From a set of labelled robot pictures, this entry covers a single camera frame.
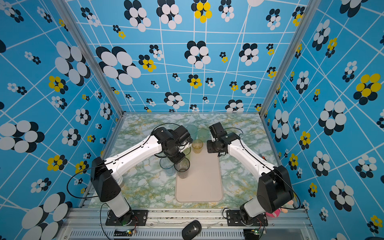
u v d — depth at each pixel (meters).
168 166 0.77
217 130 0.66
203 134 1.05
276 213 0.70
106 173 0.43
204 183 0.84
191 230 0.68
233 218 0.73
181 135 0.62
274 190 0.42
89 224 0.72
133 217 0.72
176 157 0.68
